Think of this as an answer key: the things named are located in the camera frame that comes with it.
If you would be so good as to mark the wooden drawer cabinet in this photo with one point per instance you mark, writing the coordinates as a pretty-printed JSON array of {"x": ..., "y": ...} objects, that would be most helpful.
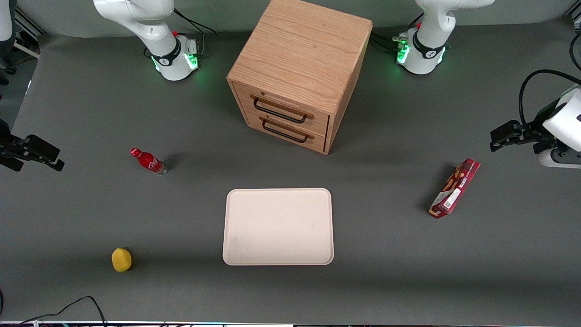
[{"x": 299, "y": 50}]

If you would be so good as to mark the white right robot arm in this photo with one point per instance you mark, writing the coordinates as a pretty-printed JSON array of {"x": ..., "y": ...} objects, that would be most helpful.
[{"x": 150, "y": 27}]

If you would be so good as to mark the beige rectangular tray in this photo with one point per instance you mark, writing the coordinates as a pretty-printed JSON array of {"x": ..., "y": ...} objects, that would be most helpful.
[{"x": 278, "y": 227}]

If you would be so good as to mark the aluminium frame rail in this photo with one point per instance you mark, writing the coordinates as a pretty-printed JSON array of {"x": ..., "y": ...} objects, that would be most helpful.
[{"x": 28, "y": 32}]

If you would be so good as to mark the red coke bottle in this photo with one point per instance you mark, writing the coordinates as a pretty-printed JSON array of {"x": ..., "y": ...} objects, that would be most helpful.
[{"x": 150, "y": 161}]

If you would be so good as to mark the wooden drawer front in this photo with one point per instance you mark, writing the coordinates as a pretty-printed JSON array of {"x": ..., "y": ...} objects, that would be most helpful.
[
  {"x": 290, "y": 134},
  {"x": 290, "y": 109}
]

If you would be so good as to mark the red snack box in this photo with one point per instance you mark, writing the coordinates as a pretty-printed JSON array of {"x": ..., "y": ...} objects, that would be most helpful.
[{"x": 455, "y": 187}]

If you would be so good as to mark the yellow lemon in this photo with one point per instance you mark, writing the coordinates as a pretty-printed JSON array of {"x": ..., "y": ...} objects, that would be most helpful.
[{"x": 121, "y": 260}]

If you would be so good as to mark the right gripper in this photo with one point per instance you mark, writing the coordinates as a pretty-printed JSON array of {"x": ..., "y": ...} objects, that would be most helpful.
[{"x": 6, "y": 146}]

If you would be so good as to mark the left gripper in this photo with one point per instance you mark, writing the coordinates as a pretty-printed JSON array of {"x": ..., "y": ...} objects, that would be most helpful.
[{"x": 538, "y": 133}]

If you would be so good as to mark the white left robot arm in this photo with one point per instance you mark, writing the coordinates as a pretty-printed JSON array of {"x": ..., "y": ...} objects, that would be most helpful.
[{"x": 431, "y": 32}]

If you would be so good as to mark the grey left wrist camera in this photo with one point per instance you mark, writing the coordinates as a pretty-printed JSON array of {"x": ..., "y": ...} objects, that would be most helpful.
[{"x": 563, "y": 158}]

